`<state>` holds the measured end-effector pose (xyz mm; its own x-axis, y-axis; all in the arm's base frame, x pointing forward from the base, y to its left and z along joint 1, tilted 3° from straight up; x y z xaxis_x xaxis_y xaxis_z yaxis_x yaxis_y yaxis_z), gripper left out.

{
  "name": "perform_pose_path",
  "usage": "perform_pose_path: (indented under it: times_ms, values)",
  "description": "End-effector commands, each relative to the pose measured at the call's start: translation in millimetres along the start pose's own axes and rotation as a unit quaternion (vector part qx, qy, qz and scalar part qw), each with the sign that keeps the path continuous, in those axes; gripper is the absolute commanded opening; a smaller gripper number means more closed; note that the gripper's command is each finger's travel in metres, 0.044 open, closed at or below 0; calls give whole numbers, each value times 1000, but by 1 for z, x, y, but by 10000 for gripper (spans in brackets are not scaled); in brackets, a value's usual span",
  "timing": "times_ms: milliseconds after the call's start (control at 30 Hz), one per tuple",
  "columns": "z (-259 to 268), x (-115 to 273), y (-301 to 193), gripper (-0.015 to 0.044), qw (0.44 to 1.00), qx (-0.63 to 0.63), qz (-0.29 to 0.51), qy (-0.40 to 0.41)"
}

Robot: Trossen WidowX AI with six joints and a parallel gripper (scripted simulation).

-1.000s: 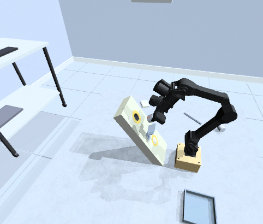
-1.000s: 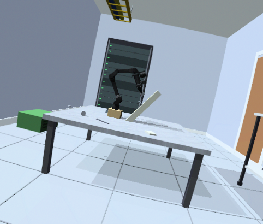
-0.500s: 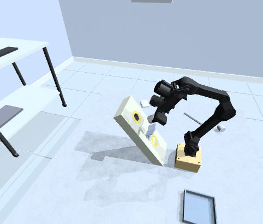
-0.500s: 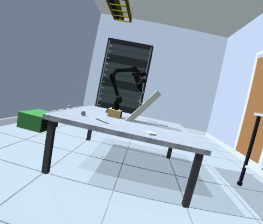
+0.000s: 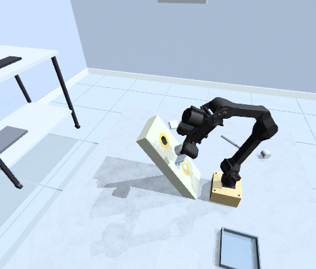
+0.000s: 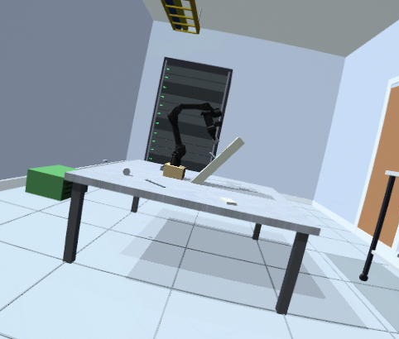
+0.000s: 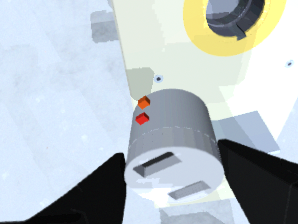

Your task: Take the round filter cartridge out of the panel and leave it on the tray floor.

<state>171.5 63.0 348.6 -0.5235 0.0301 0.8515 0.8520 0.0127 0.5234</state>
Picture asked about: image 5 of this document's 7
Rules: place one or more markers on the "light blue rectangular tray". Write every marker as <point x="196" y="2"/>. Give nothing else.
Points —
<point x="239" y="250"/>

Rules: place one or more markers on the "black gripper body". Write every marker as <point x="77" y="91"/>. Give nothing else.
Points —
<point x="190" y="148"/>

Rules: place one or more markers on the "grey cylinder with two slots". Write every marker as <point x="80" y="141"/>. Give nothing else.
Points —
<point x="177" y="149"/>

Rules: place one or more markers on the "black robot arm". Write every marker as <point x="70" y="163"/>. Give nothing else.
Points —
<point x="263" y="129"/>

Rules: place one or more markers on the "small white cylinder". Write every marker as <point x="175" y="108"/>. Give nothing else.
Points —
<point x="265" y="154"/>

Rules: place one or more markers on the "white flat box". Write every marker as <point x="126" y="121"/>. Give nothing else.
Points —
<point x="173" y="124"/>

